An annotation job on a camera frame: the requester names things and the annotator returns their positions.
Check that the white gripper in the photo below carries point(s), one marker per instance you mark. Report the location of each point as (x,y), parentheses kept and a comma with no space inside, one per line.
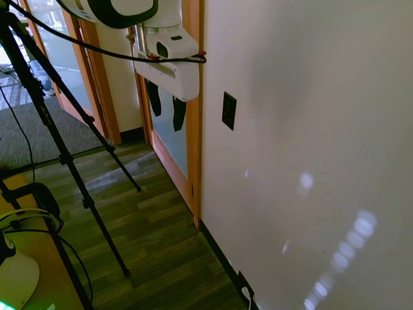
(175,76)

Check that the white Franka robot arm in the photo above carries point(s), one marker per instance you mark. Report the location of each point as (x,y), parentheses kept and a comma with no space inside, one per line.
(106,9)

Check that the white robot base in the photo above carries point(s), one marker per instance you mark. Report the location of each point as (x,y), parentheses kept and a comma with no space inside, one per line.
(16,277)

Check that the wooden framed glass door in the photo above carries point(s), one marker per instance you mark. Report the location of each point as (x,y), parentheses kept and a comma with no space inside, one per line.
(171,129)

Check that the wooden framed glass panel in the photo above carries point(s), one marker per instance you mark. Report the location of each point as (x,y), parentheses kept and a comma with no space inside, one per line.
(61,55)

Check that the grey carpet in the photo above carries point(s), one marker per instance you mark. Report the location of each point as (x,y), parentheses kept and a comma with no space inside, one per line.
(35,132)

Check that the black clamp on table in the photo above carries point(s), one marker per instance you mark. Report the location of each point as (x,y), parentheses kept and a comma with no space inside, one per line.
(42,198)

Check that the black baseboard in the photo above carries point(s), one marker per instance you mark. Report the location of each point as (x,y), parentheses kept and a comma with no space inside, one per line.
(226,264)

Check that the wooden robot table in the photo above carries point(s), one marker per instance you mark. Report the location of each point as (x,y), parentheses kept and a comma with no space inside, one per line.
(42,255)

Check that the white power plug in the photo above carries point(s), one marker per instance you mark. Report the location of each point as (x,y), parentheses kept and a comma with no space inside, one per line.
(247,295)

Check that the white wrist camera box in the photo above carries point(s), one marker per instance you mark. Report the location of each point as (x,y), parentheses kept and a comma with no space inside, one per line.
(167,43)

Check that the black wall light switch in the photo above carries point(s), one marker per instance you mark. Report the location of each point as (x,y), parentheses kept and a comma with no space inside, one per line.
(228,110)

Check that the black camera tripod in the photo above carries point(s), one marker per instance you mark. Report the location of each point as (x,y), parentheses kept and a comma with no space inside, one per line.
(48,106)

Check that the black wall outlet plate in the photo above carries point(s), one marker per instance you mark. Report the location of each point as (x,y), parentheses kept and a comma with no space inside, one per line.
(244,284)

